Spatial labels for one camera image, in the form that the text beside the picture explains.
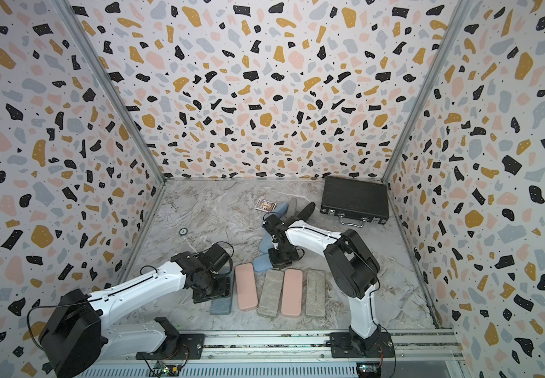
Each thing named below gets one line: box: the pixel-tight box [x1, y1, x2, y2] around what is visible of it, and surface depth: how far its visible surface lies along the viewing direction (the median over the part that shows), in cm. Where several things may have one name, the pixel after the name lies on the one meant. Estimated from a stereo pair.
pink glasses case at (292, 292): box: [281, 269, 304, 317], surface depth 85 cm
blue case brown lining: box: [266, 201, 290, 219], surface depth 108 cm
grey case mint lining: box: [210, 278, 234, 315], surface depth 81 cm
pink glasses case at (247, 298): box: [235, 263, 259, 312], surface depth 84 cm
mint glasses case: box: [256, 269, 285, 318], surface depth 83 cm
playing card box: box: [254, 199, 278, 213], surface depth 112 cm
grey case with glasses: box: [287, 197, 298, 218], surface depth 106 cm
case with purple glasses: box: [258, 229, 275, 254], surface depth 96 cm
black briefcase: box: [319, 176, 390, 229], surface depth 108 cm
